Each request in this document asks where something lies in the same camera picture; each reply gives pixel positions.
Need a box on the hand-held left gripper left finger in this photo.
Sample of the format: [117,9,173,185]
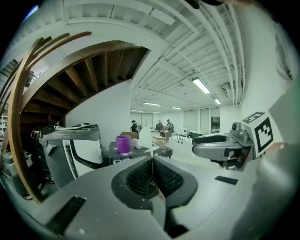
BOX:
[22,157,171,240]

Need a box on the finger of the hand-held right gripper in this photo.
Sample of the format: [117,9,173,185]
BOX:
[192,133,232,144]
[192,141,243,163]

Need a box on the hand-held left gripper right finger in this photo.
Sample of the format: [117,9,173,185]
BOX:
[152,157,244,240]

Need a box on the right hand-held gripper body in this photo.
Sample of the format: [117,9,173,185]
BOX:
[210,112,284,170]

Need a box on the white plastic spoon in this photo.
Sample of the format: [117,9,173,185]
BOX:
[138,126,154,165]

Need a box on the person's right forearm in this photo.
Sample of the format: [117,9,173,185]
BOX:
[267,142,289,153]

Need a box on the person's right hand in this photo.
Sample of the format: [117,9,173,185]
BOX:
[228,149,249,165]

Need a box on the dark green bathtub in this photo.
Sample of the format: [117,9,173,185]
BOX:
[188,130,204,139]

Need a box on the white counter unit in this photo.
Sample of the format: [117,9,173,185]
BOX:
[168,135,196,157]

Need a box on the white and black machine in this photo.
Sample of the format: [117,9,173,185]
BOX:
[38,123,104,189]

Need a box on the person's light grey shirt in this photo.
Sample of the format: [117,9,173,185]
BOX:
[234,89,300,240]

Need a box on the purple plastic bucket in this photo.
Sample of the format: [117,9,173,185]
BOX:
[115,135,132,155]

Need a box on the pink plastic packet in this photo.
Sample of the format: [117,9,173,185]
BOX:
[131,137,144,149]

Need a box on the open brown cardboard box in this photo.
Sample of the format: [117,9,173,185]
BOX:
[120,131,141,141]

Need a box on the grey storage box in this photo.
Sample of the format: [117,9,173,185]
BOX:
[1,150,21,178]

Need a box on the wooden spiral staircase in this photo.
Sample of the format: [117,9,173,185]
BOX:
[0,31,152,204]

